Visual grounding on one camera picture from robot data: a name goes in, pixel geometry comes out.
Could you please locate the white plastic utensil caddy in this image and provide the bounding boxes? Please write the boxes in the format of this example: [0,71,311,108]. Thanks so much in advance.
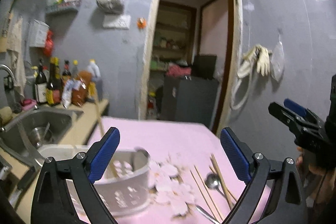
[38,144,150,217]

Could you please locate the silver spoon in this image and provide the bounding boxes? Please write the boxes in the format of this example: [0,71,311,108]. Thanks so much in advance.
[205,173,226,198]

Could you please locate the long wooden chopstick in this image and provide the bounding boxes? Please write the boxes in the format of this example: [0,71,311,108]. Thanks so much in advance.
[190,165,224,223]

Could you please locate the wooden chopstick pale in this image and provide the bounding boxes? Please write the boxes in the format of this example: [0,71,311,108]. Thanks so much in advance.
[93,88,105,137]

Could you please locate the person's right hand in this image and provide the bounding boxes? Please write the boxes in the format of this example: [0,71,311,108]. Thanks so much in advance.
[308,163,335,215]

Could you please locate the clear hanging plastic bag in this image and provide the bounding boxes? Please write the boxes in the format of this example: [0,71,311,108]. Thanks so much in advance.
[270,34,285,83]

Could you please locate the steel bowl in sink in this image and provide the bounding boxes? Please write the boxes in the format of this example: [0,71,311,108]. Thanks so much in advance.
[28,123,53,148]

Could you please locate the stainless steel sink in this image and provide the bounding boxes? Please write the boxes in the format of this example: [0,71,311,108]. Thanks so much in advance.
[1,106,83,167]

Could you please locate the pink floral table mat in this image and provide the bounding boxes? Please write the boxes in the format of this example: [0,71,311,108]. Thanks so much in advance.
[65,116,272,224]

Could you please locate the black monitor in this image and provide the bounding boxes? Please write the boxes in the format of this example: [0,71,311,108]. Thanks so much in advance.
[191,55,217,80]

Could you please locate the brown sauce pouch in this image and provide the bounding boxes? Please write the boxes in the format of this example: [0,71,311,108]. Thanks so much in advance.
[71,71,92,107]

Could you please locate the soy sauce bottle yellow label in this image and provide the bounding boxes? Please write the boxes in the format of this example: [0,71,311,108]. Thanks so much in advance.
[46,57,62,106]

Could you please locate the dark grey cabinet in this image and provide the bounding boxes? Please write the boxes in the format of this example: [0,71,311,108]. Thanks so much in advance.
[159,76,219,127]

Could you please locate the dark wine bottle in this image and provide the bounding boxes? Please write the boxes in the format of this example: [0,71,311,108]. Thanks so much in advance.
[35,59,47,105]

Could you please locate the large oil jug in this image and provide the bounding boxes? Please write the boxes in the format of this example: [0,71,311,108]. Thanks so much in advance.
[87,59,103,102]

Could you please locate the chrome sink faucet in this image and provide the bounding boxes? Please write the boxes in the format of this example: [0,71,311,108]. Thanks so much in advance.
[1,64,16,110]

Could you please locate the dark sauce bottle red cap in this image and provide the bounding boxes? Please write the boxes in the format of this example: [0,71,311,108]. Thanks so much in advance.
[62,60,71,86]

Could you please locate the red cloth pile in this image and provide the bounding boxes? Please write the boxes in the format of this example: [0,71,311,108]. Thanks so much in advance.
[166,64,191,77]

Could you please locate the clear bottle yellow cap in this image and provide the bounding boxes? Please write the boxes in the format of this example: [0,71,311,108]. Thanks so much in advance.
[71,60,79,78]

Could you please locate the wooden shelf unit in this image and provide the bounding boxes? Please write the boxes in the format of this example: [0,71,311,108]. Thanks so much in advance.
[152,1,197,70]

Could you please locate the red plastic bag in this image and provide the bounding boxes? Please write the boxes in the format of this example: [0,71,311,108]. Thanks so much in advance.
[43,30,54,57]

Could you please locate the hanging beige cloth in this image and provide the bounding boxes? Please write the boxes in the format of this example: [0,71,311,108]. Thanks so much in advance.
[7,16,26,98]

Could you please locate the hanging wooden brush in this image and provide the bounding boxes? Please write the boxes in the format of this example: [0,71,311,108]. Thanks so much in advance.
[0,0,15,53]

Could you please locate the rubber gloves on wall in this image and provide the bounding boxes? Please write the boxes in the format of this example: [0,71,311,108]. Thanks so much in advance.
[237,44,271,79]

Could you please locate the wooden door frame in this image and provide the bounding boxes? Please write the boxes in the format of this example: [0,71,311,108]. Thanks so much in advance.
[137,0,243,136]

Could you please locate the white square wall basket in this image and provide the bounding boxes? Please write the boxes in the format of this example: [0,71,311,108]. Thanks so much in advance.
[28,19,50,48]

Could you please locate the orange wall hook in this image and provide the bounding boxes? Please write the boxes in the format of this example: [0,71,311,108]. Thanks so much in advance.
[137,18,146,30]

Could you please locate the wall socket panel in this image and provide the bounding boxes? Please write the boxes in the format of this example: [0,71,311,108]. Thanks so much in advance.
[102,14,131,30]

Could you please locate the grey wall shelf rack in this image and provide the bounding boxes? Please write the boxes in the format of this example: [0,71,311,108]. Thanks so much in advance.
[46,1,81,15]

